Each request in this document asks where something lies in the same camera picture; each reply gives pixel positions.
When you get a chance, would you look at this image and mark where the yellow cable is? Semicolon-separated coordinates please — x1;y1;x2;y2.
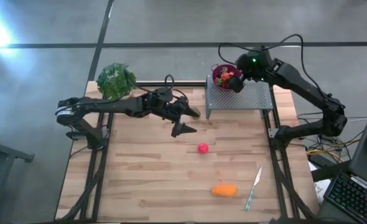
306;138;360;156

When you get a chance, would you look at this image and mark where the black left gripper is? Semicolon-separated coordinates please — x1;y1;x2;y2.
146;93;201;138

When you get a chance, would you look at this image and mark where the grey metal cart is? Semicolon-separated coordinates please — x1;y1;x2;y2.
0;135;35;224

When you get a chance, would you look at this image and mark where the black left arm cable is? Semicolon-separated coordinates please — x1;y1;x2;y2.
121;73;190;103

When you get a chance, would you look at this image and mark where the black computer keyboard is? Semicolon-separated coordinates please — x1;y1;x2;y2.
323;172;367;224

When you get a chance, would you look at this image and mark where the orange toy mango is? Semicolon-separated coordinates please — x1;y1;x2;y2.
211;184;239;198

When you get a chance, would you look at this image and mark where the white paper sheet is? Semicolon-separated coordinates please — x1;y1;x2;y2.
307;161;332;205

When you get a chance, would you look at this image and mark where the green plant in white pot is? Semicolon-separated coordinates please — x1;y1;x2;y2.
96;62;138;101

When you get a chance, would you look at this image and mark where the dark red bowl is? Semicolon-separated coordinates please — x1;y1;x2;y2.
210;63;246;91

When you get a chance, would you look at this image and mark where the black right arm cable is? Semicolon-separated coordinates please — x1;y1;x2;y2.
217;33;330;97

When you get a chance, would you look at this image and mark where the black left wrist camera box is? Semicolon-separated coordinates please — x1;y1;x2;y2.
154;86;174;102

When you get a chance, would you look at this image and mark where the black aluminium table frame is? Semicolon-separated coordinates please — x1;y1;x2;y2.
55;81;318;222

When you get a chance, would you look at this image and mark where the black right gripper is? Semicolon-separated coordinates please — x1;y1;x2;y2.
228;48;273;93

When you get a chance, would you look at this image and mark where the toy knife with teal handle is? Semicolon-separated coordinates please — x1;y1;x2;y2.
244;165;262;212

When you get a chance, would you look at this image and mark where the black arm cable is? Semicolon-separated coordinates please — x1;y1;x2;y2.
217;33;330;97
121;73;190;103

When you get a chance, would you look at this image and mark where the red toy tomato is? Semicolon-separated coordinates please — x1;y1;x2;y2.
197;142;210;155

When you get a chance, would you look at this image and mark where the grey perforated metal shelf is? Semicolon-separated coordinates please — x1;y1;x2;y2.
205;73;274;120

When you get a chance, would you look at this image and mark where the dark computer desk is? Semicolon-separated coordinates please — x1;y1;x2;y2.
317;98;367;224

